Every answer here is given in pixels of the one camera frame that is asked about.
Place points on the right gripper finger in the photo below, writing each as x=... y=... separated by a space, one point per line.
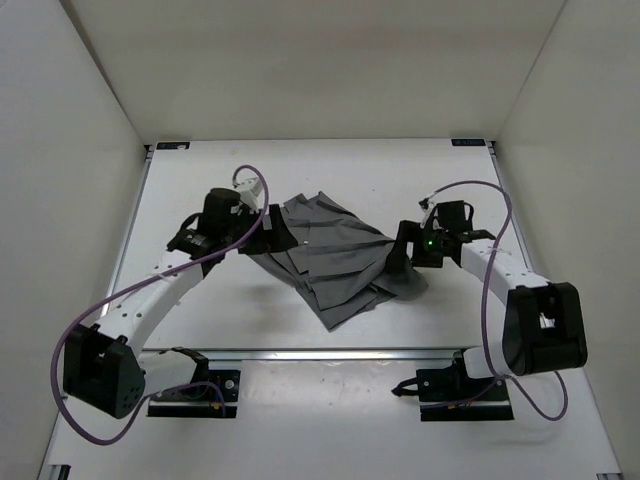
x=398 y=260
x=407 y=232

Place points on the blue table label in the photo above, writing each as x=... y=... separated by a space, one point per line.
x=170 y=146
x=468 y=142

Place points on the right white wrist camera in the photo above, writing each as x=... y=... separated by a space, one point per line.
x=428 y=207

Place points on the grey pleated skirt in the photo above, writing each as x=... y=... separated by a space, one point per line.
x=338 y=266

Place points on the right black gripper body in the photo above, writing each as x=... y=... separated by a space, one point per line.
x=428 y=247

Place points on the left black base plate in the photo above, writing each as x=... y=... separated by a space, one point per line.
x=203 y=402

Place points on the right blue table label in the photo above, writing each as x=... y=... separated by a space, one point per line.
x=468 y=142

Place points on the left blue table label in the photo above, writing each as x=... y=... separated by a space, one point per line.
x=170 y=146

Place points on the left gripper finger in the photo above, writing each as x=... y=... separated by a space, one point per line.
x=260 y=242
x=274 y=220

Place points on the aluminium front table rail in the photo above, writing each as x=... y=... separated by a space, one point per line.
x=334 y=354

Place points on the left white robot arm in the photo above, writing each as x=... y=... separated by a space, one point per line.
x=102 y=364

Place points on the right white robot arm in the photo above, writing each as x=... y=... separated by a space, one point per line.
x=542 y=330

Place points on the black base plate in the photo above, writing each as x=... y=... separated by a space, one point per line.
x=449 y=395
x=203 y=402

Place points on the aluminium left table rail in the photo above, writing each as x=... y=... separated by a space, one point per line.
x=113 y=282

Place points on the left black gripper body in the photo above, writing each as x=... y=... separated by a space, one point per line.
x=235 y=226

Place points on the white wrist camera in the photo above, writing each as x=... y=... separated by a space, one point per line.
x=428 y=207
x=250 y=191

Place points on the aluminium right table rail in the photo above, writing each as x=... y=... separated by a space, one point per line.
x=515 y=226

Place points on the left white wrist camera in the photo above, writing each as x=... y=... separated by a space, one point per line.
x=250 y=191

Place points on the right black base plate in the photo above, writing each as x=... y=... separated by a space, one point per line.
x=449 y=395

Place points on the aluminium table rail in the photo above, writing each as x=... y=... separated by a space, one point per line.
x=113 y=282
x=334 y=354
x=515 y=226

